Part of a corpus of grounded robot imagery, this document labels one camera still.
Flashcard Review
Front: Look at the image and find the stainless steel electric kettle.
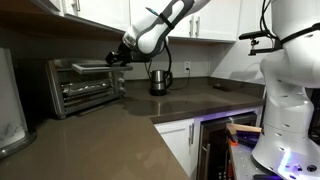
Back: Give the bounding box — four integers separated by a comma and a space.
149, 69, 174, 92

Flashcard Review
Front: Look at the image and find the small orange object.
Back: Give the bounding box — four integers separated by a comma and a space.
227, 137, 239, 147

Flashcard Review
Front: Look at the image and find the silver lower cabinet handle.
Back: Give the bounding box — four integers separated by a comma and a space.
188, 123, 195, 146

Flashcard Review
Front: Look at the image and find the white lower cabinet door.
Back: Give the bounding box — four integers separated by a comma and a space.
154, 117, 198, 180

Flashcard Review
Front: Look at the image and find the small black countertop object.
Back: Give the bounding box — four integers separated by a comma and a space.
213, 83, 232, 93

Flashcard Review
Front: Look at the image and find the black kettle base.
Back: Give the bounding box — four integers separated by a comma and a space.
148, 88, 168, 97

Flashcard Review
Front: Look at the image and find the white canister with metal base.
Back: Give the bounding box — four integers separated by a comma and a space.
0, 47, 38, 160

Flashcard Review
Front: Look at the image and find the black stereo camera on mount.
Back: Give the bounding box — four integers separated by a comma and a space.
238, 28, 275, 57

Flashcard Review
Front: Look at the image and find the white wall outlet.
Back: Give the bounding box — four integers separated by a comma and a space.
183, 61, 192, 75

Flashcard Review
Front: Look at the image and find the black kettle power cord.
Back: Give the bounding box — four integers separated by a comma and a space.
168, 68, 192, 92

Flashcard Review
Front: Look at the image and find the dark blue-lit box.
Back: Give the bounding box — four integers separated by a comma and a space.
235, 131, 263, 148

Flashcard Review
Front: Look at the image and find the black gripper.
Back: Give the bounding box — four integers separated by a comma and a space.
105, 42, 135, 67

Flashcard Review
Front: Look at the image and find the silver toaster oven body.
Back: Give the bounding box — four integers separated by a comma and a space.
45, 58, 127, 120

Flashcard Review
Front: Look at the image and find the perforated metal robot table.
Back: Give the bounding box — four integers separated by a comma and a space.
229, 143, 279, 180

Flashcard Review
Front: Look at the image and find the silver cooler door handle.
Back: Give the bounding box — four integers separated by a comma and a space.
202, 143, 212, 180

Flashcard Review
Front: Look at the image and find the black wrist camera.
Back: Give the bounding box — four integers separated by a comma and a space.
130, 52, 152, 63

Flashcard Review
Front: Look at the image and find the stainless undercounter cooler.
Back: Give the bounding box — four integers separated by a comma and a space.
195, 112, 259, 180

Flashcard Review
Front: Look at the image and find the wooden block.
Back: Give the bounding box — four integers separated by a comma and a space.
225, 122, 263, 136

